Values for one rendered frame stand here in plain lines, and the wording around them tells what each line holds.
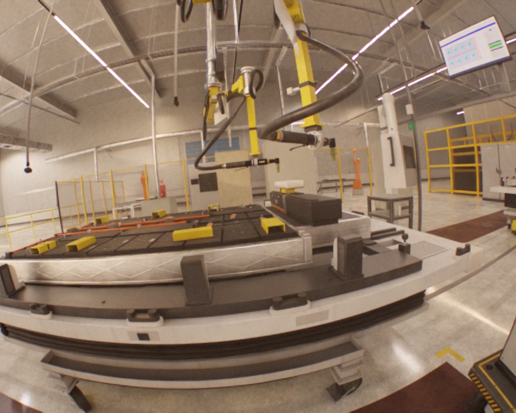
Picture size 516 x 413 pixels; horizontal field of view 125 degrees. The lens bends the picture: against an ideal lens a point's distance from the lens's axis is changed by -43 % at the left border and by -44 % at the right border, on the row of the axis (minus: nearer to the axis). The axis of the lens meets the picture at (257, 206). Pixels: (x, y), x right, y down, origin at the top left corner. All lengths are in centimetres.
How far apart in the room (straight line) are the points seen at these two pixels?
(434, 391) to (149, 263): 161
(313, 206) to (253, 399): 114
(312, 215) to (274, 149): 472
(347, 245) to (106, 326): 77
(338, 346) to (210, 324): 76
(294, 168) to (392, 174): 280
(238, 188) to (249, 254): 479
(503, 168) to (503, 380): 859
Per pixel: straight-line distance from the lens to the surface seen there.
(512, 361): 132
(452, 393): 165
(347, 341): 129
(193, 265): 65
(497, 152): 965
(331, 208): 102
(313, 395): 151
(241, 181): 557
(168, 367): 125
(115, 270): 94
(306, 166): 582
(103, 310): 82
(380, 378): 163
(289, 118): 62
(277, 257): 83
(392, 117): 394
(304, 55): 117
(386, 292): 82
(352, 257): 75
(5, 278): 120
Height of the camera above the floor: 121
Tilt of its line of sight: 7 degrees down
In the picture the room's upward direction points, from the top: 5 degrees counter-clockwise
